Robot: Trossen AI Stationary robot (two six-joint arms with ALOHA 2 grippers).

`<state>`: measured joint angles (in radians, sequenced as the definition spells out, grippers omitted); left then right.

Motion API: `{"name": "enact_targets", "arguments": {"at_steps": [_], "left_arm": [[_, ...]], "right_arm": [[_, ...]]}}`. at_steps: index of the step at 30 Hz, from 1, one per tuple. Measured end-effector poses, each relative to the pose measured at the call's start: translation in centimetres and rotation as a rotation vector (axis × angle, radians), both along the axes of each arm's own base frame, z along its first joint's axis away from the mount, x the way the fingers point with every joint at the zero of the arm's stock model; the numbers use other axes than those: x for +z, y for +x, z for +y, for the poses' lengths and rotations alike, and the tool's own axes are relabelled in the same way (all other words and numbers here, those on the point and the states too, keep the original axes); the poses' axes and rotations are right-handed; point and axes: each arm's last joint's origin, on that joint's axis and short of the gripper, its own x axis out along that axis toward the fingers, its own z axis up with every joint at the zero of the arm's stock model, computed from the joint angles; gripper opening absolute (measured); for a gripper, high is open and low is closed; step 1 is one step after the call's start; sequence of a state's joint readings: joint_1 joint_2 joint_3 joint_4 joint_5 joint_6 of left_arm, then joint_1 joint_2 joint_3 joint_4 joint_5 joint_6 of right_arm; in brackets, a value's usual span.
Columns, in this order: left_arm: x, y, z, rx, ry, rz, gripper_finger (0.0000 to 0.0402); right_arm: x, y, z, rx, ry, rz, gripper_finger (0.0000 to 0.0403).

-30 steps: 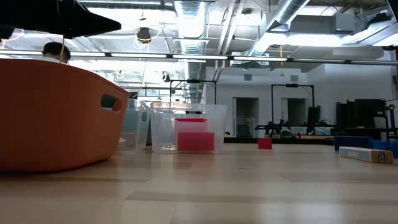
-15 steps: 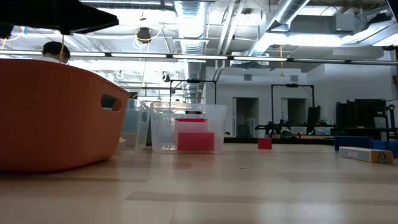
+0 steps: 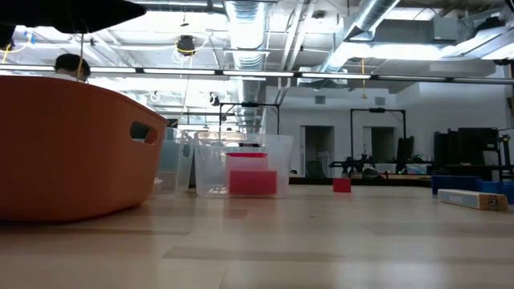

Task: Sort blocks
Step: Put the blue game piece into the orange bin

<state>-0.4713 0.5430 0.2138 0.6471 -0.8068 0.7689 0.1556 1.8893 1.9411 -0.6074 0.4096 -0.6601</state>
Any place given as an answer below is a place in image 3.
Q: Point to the red wooden block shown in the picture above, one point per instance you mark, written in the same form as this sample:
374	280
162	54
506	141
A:
342	185

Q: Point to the clear plastic bin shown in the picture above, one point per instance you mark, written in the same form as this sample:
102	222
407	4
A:
209	176
178	184

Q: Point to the blue toy brick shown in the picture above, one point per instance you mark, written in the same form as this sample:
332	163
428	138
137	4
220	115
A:
500	188

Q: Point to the black gantry frame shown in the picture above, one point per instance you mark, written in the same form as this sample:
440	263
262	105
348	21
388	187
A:
377	109
249	104

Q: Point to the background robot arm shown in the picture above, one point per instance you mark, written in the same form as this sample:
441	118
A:
353	164

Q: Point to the natural wooden plank block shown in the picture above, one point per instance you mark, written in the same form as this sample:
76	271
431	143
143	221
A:
470	199

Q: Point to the black office chair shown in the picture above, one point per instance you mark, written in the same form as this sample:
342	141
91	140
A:
315	170

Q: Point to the orange plastic bin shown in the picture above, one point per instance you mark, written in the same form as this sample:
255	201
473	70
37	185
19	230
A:
72	152

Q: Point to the black cabinet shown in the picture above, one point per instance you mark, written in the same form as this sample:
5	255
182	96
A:
466	146

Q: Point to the long ceiling light bar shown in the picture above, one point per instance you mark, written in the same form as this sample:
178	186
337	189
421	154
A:
341	75

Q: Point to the grey ceiling duct box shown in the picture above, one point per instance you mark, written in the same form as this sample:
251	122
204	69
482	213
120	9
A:
413	30

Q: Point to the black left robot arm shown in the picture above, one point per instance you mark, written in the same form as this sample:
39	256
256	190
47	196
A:
60	16

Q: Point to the black dome camera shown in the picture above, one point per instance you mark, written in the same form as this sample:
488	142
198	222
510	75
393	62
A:
186	45

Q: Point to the teal plastic bin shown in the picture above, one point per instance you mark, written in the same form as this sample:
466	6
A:
172	156

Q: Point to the person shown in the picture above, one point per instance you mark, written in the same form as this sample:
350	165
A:
72	64

